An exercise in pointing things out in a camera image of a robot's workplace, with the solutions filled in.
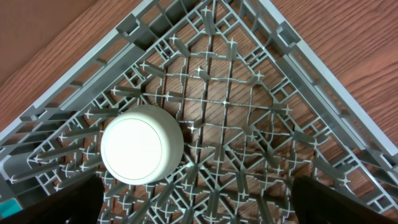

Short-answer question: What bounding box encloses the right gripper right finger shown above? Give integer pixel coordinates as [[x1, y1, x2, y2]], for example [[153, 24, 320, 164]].
[[292, 176, 396, 224]]

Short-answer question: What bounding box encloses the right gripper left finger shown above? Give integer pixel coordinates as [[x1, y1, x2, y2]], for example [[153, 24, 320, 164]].
[[1, 174, 104, 224]]

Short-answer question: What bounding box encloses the grey dishwasher rack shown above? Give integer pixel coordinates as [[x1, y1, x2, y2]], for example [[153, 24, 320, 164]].
[[1, 1, 397, 223]]

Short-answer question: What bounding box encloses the teal serving tray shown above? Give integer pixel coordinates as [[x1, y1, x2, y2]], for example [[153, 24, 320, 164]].
[[0, 198, 22, 219]]

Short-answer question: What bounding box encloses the grey bowl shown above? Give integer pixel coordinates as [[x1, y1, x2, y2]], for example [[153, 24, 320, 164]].
[[100, 105, 184, 185]]

